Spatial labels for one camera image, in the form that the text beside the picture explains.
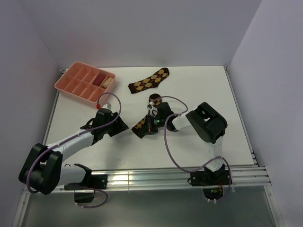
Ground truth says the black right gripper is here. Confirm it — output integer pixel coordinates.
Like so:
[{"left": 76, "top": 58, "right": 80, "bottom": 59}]
[{"left": 139, "top": 114, "right": 167, "bottom": 136}]

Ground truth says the brown argyle sock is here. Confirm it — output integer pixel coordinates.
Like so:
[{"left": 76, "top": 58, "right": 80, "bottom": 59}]
[
  {"left": 131, "top": 93, "right": 162, "bottom": 139},
  {"left": 128, "top": 68, "right": 169, "bottom": 94}
]

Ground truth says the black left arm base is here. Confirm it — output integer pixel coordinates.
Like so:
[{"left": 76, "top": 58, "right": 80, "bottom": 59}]
[{"left": 64, "top": 174, "right": 108, "bottom": 208}]

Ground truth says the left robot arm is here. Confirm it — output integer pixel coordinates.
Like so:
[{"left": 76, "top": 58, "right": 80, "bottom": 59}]
[{"left": 18, "top": 108, "right": 129, "bottom": 195}]

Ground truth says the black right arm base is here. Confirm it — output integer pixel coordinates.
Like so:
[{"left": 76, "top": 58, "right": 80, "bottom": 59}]
[{"left": 187, "top": 168, "right": 231, "bottom": 200}]

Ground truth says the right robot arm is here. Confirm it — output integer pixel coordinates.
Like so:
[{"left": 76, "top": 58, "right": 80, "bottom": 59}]
[{"left": 137, "top": 102, "right": 228, "bottom": 184}]

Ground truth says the tan rolled sock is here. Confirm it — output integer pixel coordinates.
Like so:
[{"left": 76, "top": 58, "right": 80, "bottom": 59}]
[{"left": 101, "top": 77, "right": 113, "bottom": 89}]

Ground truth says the dark red rolled sock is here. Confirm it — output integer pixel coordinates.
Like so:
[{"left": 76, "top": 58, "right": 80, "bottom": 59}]
[{"left": 93, "top": 73, "right": 107, "bottom": 87}]

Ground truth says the pink compartment tray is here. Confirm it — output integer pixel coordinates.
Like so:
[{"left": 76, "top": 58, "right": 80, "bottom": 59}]
[{"left": 54, "top": 61, "right": 116, "bottom": 107}]

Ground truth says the aluminium table edge rail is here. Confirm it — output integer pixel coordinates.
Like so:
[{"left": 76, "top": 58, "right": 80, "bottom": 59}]
[{"left": 224, "top": 66, "right": 258, "bottom": 166}]

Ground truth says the front aluminium rail frame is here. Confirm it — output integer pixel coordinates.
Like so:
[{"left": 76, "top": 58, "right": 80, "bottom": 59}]
[{"left": 23, "top": 163, "right": 272, "bottom": 195}]

